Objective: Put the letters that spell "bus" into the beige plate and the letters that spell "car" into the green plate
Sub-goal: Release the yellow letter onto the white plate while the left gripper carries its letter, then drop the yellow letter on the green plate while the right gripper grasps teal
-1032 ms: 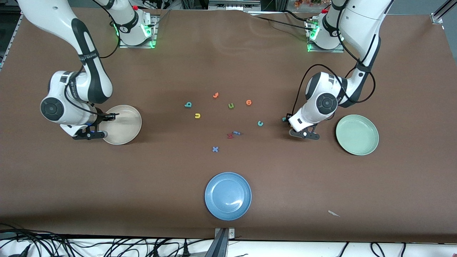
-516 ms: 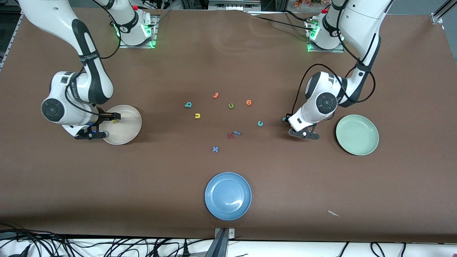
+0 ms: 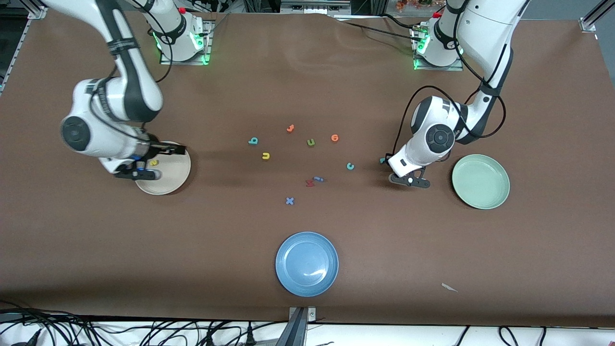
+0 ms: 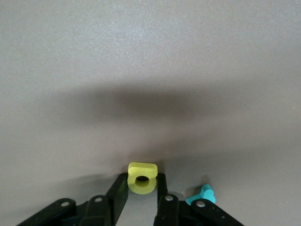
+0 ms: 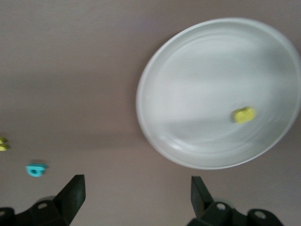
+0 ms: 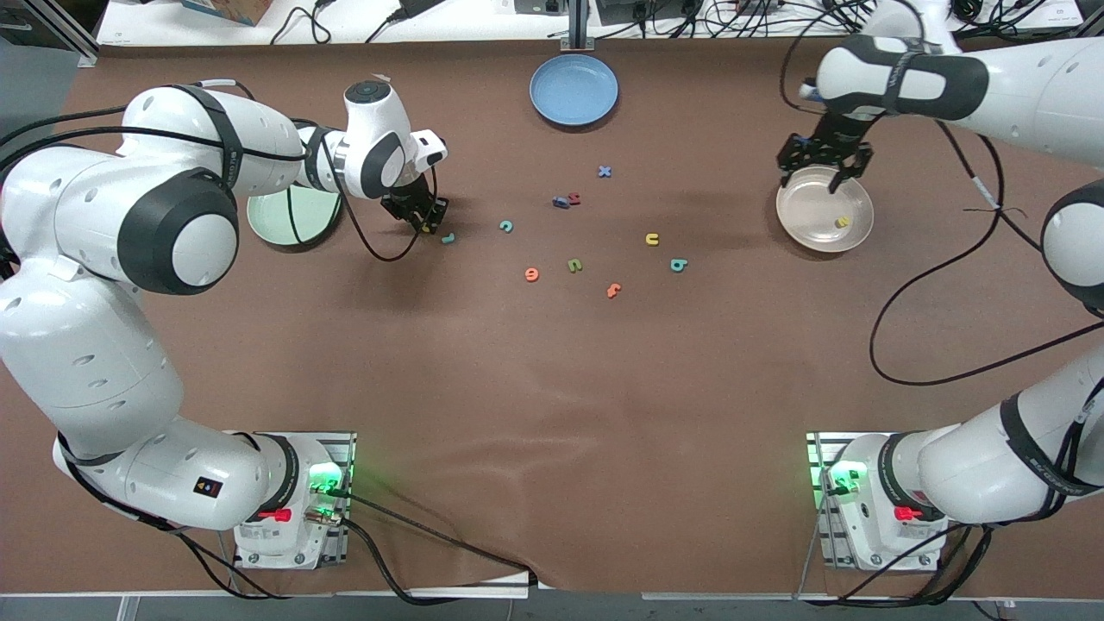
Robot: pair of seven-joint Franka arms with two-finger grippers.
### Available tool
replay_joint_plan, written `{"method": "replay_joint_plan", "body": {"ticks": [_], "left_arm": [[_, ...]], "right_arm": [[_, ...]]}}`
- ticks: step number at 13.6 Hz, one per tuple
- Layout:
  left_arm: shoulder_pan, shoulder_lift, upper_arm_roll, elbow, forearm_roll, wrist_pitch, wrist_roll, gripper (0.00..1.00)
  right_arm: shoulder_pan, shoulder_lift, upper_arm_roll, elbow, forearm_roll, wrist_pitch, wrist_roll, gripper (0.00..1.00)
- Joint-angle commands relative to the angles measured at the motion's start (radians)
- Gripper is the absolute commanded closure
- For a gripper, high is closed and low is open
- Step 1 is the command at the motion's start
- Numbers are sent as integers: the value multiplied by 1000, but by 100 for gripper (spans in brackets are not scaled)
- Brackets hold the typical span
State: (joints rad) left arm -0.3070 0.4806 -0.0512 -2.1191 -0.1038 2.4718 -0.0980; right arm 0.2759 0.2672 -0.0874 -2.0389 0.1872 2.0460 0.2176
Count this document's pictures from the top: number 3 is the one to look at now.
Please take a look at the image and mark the beige brown plate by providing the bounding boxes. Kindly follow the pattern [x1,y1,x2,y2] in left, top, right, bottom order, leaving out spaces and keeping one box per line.
[133,141,192,196]

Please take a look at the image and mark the light green plate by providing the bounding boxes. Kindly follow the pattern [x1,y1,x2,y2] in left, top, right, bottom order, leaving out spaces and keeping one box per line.
[452,154,511,210]

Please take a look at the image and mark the brown table cover sheet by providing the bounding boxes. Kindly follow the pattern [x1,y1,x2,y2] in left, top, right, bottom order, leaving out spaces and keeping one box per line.
[0,7,615,328]

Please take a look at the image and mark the blue plate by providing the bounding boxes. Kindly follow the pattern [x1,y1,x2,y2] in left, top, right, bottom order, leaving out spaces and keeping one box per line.
[275,232,339,297]

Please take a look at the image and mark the orange dried flowers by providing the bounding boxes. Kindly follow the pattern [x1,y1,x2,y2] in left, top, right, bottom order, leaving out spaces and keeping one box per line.
[396,0,435,11]

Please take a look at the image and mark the grey equipment box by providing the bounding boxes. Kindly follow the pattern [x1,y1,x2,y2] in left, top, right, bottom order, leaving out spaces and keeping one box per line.
[281,0,351,15]

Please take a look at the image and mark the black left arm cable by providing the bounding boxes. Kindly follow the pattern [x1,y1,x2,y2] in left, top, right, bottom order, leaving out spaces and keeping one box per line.
[393,0,507,154]

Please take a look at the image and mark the long black right arm cable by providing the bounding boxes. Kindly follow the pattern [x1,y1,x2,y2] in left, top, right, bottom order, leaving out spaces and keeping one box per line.
[88,26,173,144]

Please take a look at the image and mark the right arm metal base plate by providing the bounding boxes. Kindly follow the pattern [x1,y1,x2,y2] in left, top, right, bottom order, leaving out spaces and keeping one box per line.
[160,19,213,66]

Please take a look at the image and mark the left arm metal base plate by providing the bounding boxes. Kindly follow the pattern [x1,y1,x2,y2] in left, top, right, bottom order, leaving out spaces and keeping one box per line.
[412,24,465,72]

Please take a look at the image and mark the black cable on table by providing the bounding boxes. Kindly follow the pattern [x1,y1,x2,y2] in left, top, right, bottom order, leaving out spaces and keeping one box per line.
[380,13,422,30]
[334,19,418,41]

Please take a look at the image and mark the aluminium frame rail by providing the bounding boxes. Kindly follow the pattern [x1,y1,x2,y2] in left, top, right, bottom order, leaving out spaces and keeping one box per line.
[0,0,49,97]
[579,0,615,33]

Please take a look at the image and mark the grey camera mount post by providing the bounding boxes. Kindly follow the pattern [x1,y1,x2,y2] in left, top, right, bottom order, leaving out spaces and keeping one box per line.
[276,307,318,346]

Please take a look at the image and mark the black floor cable loop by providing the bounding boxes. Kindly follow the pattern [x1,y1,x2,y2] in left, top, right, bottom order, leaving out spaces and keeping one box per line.
[499,326,522,346]

